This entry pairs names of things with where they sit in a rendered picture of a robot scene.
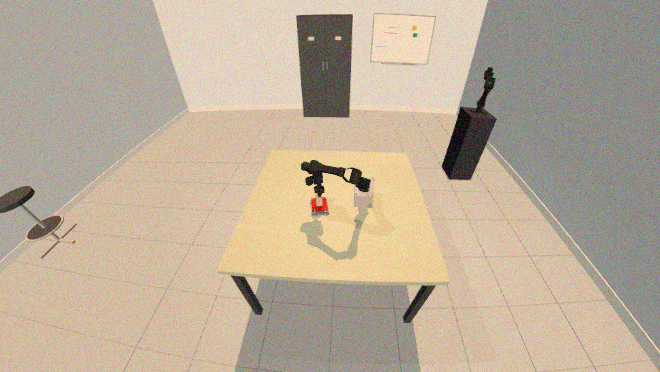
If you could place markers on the red board with grey handle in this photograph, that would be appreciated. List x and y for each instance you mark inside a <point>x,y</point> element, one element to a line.
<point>319,204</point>

